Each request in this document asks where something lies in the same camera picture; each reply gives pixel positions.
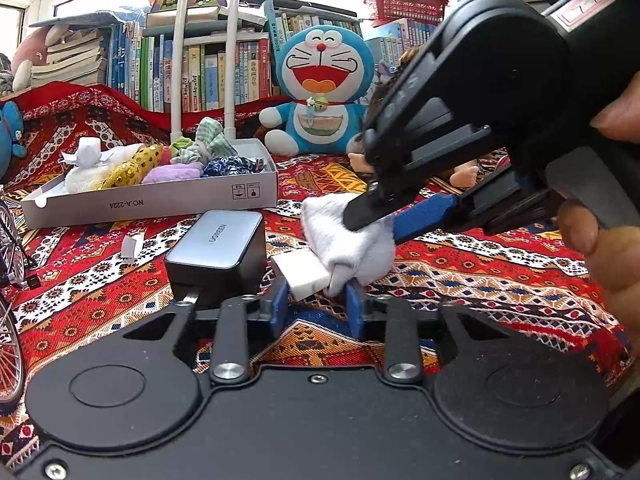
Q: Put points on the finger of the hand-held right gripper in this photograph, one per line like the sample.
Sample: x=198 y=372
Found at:
x=425 y=150
x=425 y=217

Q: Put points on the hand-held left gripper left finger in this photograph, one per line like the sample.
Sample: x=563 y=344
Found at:
x=280 y=310

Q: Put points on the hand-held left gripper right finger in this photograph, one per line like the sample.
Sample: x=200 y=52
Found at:
x=356 y=310

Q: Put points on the white rectangular block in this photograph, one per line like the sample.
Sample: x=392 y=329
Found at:
x=300 y=272

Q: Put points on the white sock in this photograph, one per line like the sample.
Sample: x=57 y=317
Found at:
x=350 y=250

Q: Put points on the blue floral scrunchie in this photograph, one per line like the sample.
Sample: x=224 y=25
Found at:
x=225 y=166

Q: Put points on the white shallow cardboard box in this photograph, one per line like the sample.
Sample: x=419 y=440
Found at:
x=150 y=202

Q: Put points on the white cotton wool ball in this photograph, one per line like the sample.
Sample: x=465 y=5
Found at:
x=82 y=179

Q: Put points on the person's right hand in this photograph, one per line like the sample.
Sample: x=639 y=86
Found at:
x=620 y=270

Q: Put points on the red patterned blanket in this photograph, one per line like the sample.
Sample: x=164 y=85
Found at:
x=450 y=270

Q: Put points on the grey power charger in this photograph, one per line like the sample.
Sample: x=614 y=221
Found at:
x=220 y=255

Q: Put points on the brown-haired doll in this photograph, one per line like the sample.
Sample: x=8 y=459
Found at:
x=407 y=55

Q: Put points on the large blue cat plush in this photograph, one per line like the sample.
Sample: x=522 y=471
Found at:
x=325 y=75

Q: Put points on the red plastic basket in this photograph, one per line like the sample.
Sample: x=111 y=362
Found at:
x=400 y=5

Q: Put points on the small white paper piece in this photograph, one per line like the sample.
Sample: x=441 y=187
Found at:
x=132 y=246

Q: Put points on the purple fluffy scrunchie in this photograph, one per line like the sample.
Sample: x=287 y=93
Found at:
x=170 y=174

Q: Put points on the pale green checked scrunchie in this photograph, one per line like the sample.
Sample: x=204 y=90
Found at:
x=212 y=140

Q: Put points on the gold sequin scrunchie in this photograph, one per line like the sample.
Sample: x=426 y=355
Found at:
x=125 y=170

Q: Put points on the row of upright books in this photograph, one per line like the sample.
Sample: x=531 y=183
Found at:
x=215 y=75

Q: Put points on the white fabric bow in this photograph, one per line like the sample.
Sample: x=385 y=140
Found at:
x=90 y=152

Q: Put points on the stack of lying books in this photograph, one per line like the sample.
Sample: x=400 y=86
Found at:
x=75 y=60

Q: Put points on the small blue plush toy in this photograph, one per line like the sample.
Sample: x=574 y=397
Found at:
x=10 y=130

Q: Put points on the pink and white plush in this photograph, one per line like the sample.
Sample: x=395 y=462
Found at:
x=30 y=55

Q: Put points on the white pipe frame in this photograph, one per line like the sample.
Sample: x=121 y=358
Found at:
x=177 y=60

